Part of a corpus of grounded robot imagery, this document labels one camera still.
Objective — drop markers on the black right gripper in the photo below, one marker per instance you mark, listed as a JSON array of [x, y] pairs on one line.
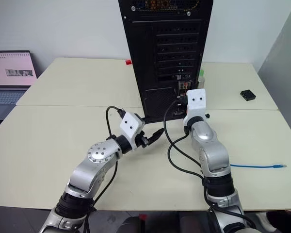
[[182, 104]]

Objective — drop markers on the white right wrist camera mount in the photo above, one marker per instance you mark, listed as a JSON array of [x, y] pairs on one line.
[[196, 106]]

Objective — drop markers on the black computer tower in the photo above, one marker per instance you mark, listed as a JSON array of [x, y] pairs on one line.
[[167, 48]]

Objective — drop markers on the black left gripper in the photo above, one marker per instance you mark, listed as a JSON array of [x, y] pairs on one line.
[[141, 140]]

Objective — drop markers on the open grey laptop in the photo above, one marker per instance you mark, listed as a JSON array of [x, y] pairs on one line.
[[9, 72]]

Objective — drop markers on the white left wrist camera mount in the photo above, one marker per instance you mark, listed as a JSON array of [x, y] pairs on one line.
[[131, 125]]

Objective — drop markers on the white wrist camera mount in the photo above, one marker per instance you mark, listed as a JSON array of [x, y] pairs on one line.
[[131, 125], [196, 106]]

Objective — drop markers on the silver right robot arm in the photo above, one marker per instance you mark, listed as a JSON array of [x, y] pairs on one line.
[[211, 150]]

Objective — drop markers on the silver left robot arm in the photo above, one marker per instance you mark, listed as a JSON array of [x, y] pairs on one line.
[[97, 155]]

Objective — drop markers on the clear bottle with green cap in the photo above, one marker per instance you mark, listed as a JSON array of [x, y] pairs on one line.
[[201, 80]]

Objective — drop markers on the dark rounded shape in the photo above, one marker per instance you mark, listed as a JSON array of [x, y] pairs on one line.
[[128, 225]]

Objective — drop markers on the small red object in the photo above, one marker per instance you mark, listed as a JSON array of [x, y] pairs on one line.
[[128, 62]]

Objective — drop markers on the small black adapter box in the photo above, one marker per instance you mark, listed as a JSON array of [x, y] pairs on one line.
[[248, 94]]

